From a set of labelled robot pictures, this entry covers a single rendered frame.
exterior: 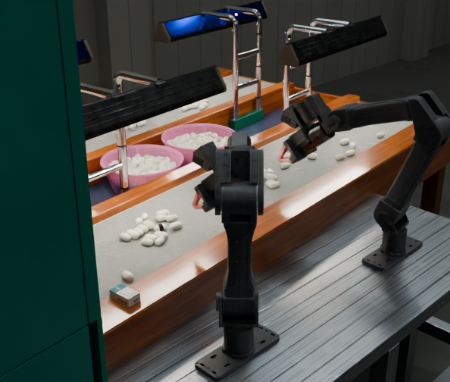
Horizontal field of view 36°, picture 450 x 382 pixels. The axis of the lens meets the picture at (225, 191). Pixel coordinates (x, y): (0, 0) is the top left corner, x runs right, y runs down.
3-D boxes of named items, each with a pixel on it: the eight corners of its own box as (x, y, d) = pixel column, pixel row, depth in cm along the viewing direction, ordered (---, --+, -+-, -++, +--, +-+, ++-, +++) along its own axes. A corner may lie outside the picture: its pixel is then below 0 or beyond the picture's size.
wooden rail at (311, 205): (451, 161, 273) (458, 115, 265) (98, 415, 145) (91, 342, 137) (423, 154, 279) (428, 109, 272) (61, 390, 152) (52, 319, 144)
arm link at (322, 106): (286, 110, 188) (317, 87, 180) (303, 101, 194) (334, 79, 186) (309, 146, 187) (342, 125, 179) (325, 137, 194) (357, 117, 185)
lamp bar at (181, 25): (269, 18, 299) (269, 1, 296) (168, 43, 255) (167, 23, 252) (254, 16, 303) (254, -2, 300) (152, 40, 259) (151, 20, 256)
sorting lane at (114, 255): (427, 120, 274) (428, 115, 273) (54, 337, 146) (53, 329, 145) (359, 106, 291) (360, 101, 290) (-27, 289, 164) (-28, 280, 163)
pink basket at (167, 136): (252, 158, 250) (253, 133, 246) (204, 182, 231) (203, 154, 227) (196, 142, 265) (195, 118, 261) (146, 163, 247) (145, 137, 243)
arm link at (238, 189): (223, 300, 151) (222, 175, 132) (254, 301, 151) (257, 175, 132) (223, 321, 146) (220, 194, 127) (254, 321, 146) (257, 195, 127)
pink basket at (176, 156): (195, 175, 236) (195, 148, 232) (165, 208, 213) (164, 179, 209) (123, 166, 244) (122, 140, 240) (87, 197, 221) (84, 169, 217)
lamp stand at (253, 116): (264, 118, 291) (266, 8, 273) (234, 130, 277) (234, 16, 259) (228, 109, 302) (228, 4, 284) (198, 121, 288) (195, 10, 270)
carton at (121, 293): (140, 300, 151) (140, 292, 150) (129, 307, 148) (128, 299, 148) (121, 290, 154) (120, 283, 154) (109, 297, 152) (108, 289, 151)
